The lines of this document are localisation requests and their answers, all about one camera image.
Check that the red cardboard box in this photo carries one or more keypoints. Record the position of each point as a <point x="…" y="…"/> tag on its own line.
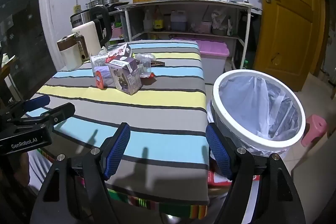
<point x="218" y="178"/>

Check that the small pink basket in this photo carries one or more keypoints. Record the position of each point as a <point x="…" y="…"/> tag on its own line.
<point x="117" y="32"/>

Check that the small steel pot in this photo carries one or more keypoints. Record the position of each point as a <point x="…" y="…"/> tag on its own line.
<point x="92" y="3"/>

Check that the white shelf unit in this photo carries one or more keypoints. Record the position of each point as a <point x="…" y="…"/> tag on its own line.
<point x="189" y="2"/>

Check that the white tissue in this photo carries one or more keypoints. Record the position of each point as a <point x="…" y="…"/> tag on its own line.
<point x="103" y="50"/>

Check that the purple yogurt cup red lid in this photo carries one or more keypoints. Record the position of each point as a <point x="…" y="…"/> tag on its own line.
<point x="101" y="79"/>

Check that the green plastic bottle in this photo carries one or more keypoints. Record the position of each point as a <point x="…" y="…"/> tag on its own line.
<point x="245" y="64"/>

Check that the pink plastic tub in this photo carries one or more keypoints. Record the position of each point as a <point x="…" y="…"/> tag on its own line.
<point x="206" y="27"/>

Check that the storage box pink lid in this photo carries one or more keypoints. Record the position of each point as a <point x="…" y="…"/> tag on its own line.
<point x="212" y="48"/>

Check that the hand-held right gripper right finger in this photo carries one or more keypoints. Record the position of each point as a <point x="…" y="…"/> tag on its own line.
<point x="219" y="153"/>

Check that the red snack wrapper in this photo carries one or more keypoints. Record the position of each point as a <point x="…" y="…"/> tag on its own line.
<point x="151" y="75"/>

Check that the white drink carton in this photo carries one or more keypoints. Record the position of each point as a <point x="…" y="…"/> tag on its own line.
<point x="98" y="60"/>

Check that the dark glass window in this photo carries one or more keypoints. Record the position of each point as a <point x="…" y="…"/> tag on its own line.
<point x="21" y="16"/>

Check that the purple milk carton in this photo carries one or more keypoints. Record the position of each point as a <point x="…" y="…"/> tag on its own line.
<point x="123" y="77"/>

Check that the pink plastic stool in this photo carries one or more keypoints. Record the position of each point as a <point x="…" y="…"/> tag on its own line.
<point x="315" y="127"/>

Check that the brown snack wrapper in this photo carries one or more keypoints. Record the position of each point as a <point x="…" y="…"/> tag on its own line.
<point x="158" y="63"/>

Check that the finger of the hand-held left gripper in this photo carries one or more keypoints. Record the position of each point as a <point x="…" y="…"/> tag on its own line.
<point x="36" y="103"/>
<point x="63" y="111"/>

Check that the translucent jerrycan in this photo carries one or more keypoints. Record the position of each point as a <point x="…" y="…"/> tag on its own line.
<point x="178" y="21"/>

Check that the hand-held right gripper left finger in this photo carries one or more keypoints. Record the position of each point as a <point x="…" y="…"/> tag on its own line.
<point x="118" y="150"/>

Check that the pink strawberry milk carton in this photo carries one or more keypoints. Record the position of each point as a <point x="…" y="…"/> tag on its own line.
<point x="122" y="50"/>

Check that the cream white appliance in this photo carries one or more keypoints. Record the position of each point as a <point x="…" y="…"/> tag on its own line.
<point x="88" y="35"/>

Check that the clear plastic cup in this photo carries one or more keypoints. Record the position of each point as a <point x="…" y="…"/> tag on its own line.
<point x="145" y="67"/>

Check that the dark bottle yellow label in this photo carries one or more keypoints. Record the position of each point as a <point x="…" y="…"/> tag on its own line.
<point x="157" y="22"/>

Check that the white plastic bottle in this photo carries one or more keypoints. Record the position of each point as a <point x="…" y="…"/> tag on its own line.
<point x="148" y="22"/>

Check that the crumpled plastic bags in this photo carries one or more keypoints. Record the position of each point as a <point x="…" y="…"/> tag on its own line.
<point x="220" y="20"/>

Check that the black cooktop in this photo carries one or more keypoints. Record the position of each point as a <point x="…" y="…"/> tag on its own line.
<point x="122" y="4"/>

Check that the person's left forearm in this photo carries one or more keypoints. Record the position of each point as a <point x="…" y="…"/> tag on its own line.
<point x="23" y="169"/>

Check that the yellow wooden door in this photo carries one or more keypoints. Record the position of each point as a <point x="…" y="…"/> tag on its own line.
<point x="286" y="29"/>

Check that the yellowed power strip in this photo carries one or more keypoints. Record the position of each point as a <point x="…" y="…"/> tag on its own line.
<point x="77" y="9"/>

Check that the white canister brown lid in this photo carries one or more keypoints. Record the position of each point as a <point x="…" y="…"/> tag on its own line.
<point x="69" y="58"/>

